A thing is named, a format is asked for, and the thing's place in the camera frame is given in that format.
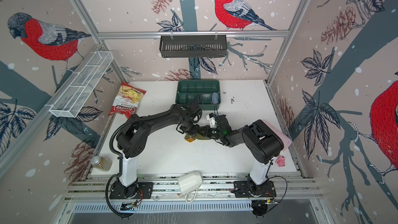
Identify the black left base cable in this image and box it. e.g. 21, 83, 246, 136
105, 174, 137, 219

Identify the white wire mesh basket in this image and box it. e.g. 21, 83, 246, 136
49, 51, 114, 118

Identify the grey rolled item in tray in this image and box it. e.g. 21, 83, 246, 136
211, 92, 220, 105

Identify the black base cable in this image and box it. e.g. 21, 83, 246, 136
105, 174, 137, 219
261, 175, 288, 206

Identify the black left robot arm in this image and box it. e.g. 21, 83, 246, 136
109, 103, 202, 189

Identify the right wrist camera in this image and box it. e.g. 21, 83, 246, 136
206, 115, 217, 129

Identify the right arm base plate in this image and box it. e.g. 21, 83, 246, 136
231, 180, 277, 198

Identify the olive yellow sock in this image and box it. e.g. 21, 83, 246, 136
183, 125, 216, 143

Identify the glass jar with lid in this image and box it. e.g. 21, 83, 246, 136
90, 156, 113, 172

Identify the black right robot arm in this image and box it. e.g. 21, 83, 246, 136
204, 114, 292, 196

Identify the white overhead camera box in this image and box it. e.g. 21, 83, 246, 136
177, 171, 203, 197

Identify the green compartment tray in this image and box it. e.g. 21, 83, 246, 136
175, 79, 221, 111

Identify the red chips bag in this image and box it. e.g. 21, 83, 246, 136
109, 82, 146, 119

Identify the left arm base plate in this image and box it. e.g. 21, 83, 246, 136
109, 181, 154, 200

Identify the pink pig toy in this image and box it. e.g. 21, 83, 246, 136
275, 155, 286, 168

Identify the black hanging basket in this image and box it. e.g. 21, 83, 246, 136
159, 35, 227, 58

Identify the black right base cable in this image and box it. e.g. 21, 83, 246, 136
261, 175, 288, 206

